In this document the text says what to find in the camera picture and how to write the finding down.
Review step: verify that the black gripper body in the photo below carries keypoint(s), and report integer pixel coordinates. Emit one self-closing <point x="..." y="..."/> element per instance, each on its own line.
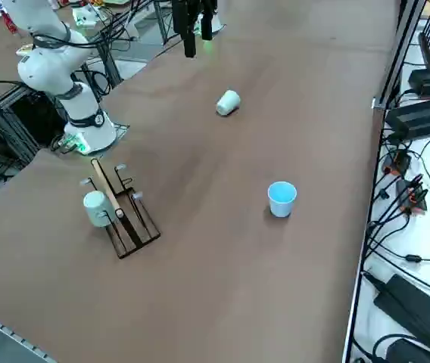
<point x="194" y="7"/>

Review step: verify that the pale green plastic cup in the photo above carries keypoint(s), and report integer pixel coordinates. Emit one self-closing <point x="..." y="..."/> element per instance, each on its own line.
<point x="228" y="103"/>
<point x="95" y="210"/>

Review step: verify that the light blue plastic cup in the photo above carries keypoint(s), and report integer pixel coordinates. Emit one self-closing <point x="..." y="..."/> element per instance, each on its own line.
<point x="282" y="204"/>

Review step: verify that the white electronic device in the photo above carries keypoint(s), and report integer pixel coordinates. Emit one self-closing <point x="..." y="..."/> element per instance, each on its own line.
<point x="84" y="17"/>

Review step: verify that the small printed packet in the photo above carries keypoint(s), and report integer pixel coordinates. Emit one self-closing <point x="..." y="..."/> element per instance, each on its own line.
<point x="25" y="51"/>

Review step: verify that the red white tag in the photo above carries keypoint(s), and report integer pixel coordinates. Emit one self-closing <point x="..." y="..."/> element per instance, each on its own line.
<point x="9" y="22"/>

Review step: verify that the black orange power plug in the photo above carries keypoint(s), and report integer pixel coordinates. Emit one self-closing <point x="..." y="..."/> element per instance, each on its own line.
<point x="398" y="162"/>
<point x="412" y="194"/>

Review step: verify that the silver table edge strip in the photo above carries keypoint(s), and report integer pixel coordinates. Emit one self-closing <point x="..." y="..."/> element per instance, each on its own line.
<point x="10" y="332"/>

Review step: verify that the black metal equipment frame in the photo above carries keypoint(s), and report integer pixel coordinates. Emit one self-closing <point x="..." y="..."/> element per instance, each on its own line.
<point x="31" y="117"/>

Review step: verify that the aluminium profile post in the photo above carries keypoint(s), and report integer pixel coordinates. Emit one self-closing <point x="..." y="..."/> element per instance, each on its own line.
<point x="398" y="49"/>

